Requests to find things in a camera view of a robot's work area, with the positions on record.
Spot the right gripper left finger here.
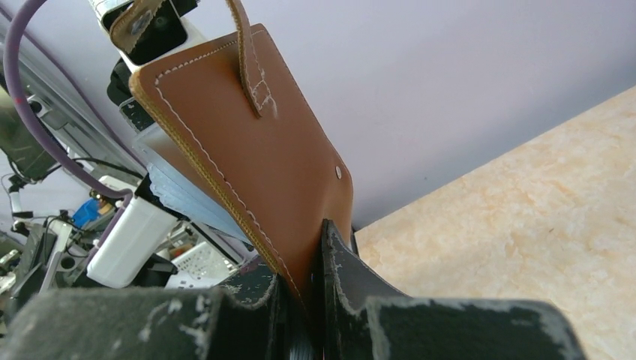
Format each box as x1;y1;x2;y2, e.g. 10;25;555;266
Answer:
1;259;283;359

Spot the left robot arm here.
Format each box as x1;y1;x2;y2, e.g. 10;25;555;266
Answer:
86;59;179;289

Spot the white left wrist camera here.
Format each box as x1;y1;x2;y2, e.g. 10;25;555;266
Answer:
89;1;206;73

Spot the brown leather card holder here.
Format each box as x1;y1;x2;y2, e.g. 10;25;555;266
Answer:
130;1;353;306

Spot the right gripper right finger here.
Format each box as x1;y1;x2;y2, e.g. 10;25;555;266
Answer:
321;220;586;359

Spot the white perforated plastic basket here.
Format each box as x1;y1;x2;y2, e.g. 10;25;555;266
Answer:
165;241;245;290

